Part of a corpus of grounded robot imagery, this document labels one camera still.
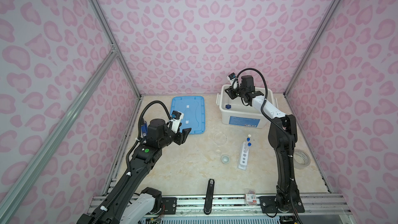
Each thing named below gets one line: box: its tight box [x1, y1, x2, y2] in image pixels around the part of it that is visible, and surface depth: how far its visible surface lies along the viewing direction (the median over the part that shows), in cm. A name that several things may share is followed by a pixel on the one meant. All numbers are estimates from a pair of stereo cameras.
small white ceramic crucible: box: [221, 154, 231, 164], surface depth 87 cm
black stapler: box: [203, 178, 216, 215], surface depth 75 cm
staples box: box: [245, 190, 258, 206], surface depth 75 cm
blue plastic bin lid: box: [170, 95, 206, 135], surface depth 113 cm
